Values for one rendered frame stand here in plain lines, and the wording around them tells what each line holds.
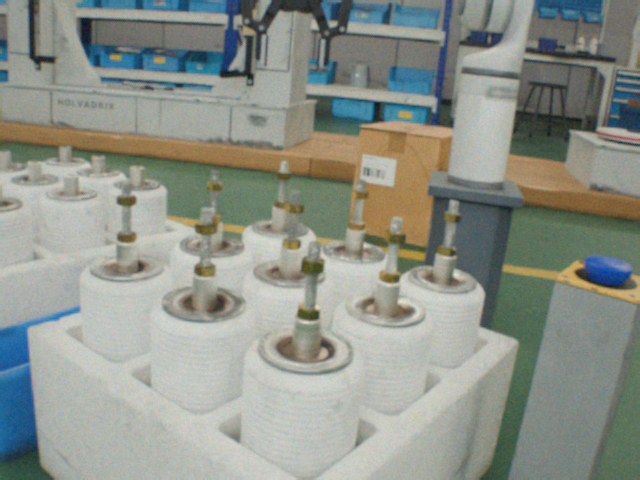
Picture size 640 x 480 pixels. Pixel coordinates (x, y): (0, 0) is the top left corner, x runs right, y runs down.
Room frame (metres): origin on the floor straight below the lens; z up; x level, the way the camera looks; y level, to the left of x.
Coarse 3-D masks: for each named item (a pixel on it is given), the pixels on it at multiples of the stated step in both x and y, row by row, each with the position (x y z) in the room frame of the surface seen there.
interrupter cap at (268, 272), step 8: (264, 264) 0.61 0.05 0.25; (272, 264) 0.61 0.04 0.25; (256, 272) 0.58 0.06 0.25; (264, 272) 0.58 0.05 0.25; (272, 272) 0.59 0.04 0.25; (304, 272) 0.60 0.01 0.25; (264, 280) 0.56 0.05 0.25; (272, 280) 0.56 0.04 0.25; (280, 280) 0.57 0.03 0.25; (288, 280) 0.57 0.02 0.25; (296, 280) 0.57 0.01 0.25; (304, 280) 0.57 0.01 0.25; (320, 280) 0.57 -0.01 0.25
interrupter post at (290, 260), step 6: (282, 246) 0.59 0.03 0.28; (282, 252) 0.58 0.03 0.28; (288, 252) 0.58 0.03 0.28; (294, 252) 0.58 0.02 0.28; (300, 252) 0.59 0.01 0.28; (282, 258) 0.58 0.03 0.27; (288, 258) 0.58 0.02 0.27; (294, 258) 0.58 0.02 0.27; (300, 258) 0.59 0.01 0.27; (282, 264) 0.58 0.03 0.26; (288, 264) 0.58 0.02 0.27; (294, 264) 0.58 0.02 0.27; (300, 264) 0.59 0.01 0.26; (282, 270) 0.58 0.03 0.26; (288, 270) 0.58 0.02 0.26; (294, 270) 0.58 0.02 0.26; (282, 276) 0.58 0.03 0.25; (288, 276) 0.58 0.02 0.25; (294, 276) 0.58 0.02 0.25
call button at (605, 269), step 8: (592, 256) 0.49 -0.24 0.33; (600, 256) 0.49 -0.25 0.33; (608, 256) 0.49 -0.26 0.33; (592, 264) 0.47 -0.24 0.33; (600, 264) 0.47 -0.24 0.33; (608, 264) 0.47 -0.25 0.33; (616, 264) 0.47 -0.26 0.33; (624, 264) 0.47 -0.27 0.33; (592, 272) 0.47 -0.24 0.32; (600, 272) 0.46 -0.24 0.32; (608, 272) 0.46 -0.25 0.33; (616, 272) 0.46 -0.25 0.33; (624, 272) 0.46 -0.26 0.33; (600, 280) 0.46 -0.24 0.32; (608, 280) 0.46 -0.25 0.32; (616, 280) 0.46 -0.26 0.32; (624, 280) 0.46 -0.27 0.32
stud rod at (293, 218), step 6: (294, 192) 0.59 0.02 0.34; (294, 198) 0.59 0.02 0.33; (294, 204) 0.59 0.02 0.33; (294, 216) 0.59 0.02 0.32; (288, 222) 0.59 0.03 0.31; (294, 222) 0.59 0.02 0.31; (288, 228) 0.59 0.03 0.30; (294, 228) 0.59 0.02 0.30; (288, 234) 0.59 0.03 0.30; (294, 234) 0.59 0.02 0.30; (288, 240) 0.59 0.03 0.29; (294, 240) 0.59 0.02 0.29
